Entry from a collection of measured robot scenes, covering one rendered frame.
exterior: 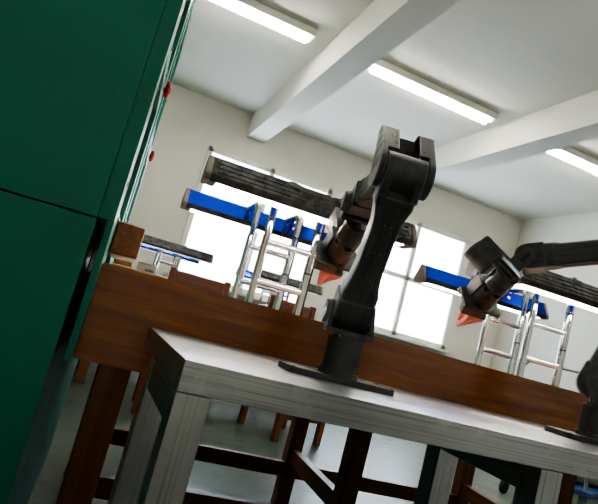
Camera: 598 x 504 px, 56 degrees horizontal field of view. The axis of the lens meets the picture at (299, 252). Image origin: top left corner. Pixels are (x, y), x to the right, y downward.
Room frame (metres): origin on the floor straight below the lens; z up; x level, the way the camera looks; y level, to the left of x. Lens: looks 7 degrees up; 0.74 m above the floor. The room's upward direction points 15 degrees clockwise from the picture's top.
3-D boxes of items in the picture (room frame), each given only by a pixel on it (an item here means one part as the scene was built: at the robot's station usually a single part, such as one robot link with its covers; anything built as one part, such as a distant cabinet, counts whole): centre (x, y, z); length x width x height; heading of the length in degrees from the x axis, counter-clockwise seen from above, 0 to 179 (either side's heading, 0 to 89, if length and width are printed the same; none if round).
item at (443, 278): (2.33, -0.79, 1.08); 0.62 x 0.08 x 0.07; 106
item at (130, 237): (1.34, 0.40, 0.83); 0.30 x 0.06 x 0.07; 16
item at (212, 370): (1.32, -0.32, 0.65); 1.20 x 0.90 x 0.04; 109
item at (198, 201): (2.06, 0.15, 1.08); 0.62 x 0.08 x 0.07; 106
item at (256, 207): (1.99, 0.12, 0.90); 0.20 x 0.19 x 0.45; 106
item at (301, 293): (1.60, 0.01, 0.90); 0.20 x 0.19 x 0.45; 106
